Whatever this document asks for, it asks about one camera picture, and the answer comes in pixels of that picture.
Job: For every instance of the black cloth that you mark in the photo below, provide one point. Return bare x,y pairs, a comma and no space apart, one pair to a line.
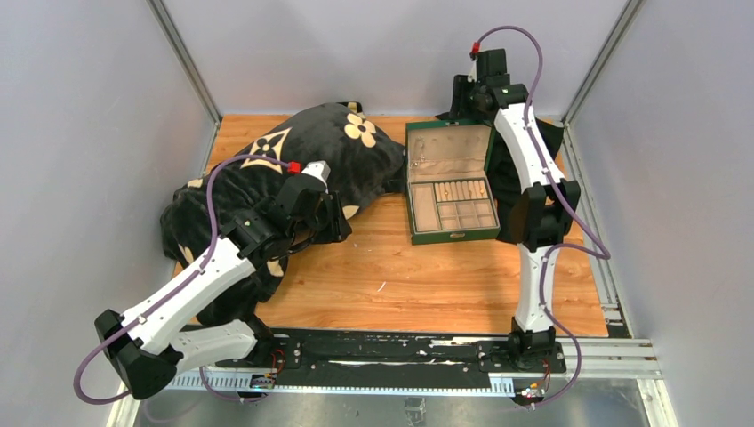
501,171

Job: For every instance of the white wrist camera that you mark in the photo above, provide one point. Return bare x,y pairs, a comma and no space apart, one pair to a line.
472,76
318,170

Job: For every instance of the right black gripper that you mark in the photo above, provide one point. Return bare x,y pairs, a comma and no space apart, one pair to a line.
459,107

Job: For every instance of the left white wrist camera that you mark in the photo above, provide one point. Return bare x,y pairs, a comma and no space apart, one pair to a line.
318,170

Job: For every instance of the black mounting base plate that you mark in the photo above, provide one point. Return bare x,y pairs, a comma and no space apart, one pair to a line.
396,360

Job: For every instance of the green jewelry tray insert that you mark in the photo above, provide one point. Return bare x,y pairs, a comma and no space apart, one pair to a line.
452,206

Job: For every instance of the black blanket with beige flowers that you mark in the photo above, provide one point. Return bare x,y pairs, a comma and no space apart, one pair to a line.
365,164

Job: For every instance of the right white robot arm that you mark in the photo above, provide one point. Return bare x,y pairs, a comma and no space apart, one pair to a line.
532,329

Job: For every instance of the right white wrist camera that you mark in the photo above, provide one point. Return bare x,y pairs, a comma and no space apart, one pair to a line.
472,76

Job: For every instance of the green jewelry box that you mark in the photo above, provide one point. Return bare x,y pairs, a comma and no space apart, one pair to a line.
447,150

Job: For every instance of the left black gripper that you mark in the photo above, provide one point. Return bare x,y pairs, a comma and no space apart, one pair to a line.
337,229

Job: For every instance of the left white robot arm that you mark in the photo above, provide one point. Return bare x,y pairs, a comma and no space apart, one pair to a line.
149,344

